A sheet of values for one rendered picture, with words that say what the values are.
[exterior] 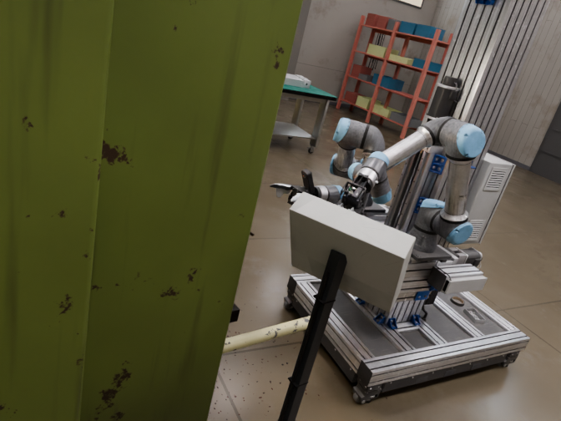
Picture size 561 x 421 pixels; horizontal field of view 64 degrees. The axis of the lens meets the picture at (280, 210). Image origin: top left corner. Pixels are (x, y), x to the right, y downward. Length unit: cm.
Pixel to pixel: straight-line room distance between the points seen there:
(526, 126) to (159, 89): 1020
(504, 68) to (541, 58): 866
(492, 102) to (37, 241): 203
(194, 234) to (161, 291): 17
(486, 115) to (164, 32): 176
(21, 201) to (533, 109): 1046
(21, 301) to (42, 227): 15
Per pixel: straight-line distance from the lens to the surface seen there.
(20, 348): 104
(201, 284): 124
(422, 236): 218
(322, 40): 1131
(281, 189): 193
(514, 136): 1100
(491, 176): 254
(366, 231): 122
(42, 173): 85
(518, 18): 237
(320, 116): 648
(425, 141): 193
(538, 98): 1087
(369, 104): 1074
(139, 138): 98
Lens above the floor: 163
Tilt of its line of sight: 22 degrees down
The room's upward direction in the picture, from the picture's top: 14 degrees clockwise
